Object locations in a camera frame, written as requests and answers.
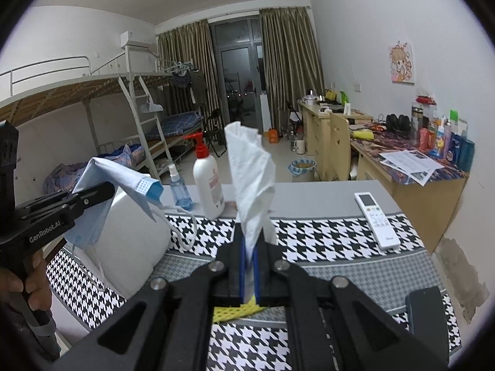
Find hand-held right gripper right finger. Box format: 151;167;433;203
253;234;451;371

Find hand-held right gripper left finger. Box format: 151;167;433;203
52;232;246;371

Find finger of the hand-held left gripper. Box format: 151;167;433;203
23;181;116;208
17;185;116;225

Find blue face mask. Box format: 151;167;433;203
71;157;198;250
67;201;111;249

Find yellow cloth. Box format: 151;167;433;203
213;296;264;322

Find white foam box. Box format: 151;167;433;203
83;191;173;298

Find white tissue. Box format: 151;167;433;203
224;122;276;256

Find person's left hand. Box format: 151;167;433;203
22;249;53;313

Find blue plaid quilt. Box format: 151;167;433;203
42;144;145;196

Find houndstooth table mat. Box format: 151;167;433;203
48;214;465;371

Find white bed ladder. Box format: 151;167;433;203
118;75;171;180

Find white pump bottle red top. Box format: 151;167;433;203
183;131;226;220

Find blue spray bottle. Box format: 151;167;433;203
167;161;193;211

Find white metal bunk bed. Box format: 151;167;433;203
0;56;179;202

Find trash bin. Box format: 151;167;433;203
288;158;317;182

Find bunk bed with blue mattress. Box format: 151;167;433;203
155;58;205;163

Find white remote control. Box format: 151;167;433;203
355;192;401;250

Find black folding chair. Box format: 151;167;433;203
203;108;229;157
284;102;304;140

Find wooden chair with smiley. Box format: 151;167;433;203
328;112;351;181

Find dark hanging clothes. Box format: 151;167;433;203
172;67;207;105

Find wooden desk with drawers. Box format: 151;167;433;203
297;98;374;180

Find white narrow panel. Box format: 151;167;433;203
260;93;271;132

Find brown curtain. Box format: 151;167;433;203
258;6;325;132
157;19;221;151

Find white air conditioner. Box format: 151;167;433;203
121;31;157;52

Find black smartphone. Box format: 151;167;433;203
405;286;452;358

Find wooden desk with patterned cover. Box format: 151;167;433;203
350;124;470;256

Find printed papers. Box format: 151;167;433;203
379;149;445;185

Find glass balcony door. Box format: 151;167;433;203
209;17;265;132

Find black headphones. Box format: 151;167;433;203
385;114;411;132

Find row of toiletry bottles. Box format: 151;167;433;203
410;95;476;173

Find cartoon wall poster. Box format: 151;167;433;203
390;42;415;84

